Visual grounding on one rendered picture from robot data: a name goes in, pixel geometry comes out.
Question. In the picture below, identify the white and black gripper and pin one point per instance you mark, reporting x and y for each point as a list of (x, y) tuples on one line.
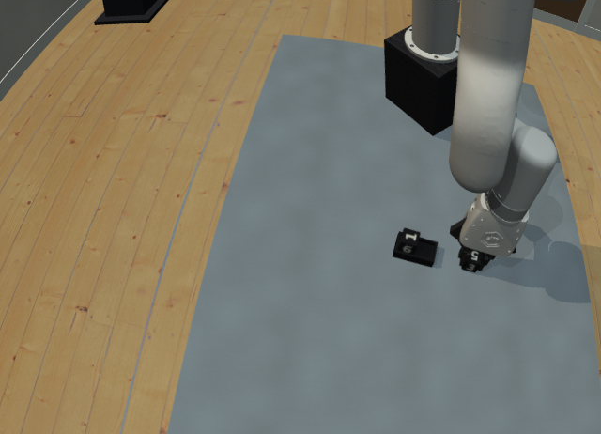
[(484, 231)]

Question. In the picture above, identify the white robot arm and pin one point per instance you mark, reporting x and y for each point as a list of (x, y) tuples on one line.
[(491, 60)]

